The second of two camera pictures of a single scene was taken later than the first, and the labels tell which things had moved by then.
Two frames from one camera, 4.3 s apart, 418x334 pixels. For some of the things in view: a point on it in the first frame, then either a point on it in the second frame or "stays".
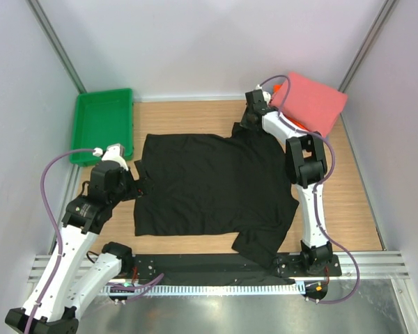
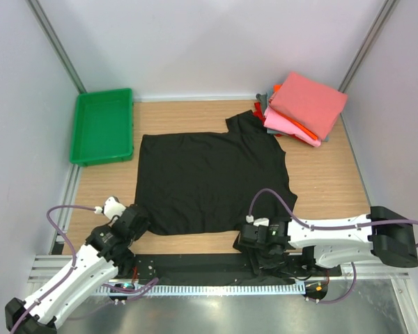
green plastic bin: (100, 119) stays
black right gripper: (244, 124) → (255, 249)
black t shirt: (236, 182) stays
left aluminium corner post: (48, 31) stays
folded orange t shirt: (294, 122) stays
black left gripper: (140, 187) → (142, 229)
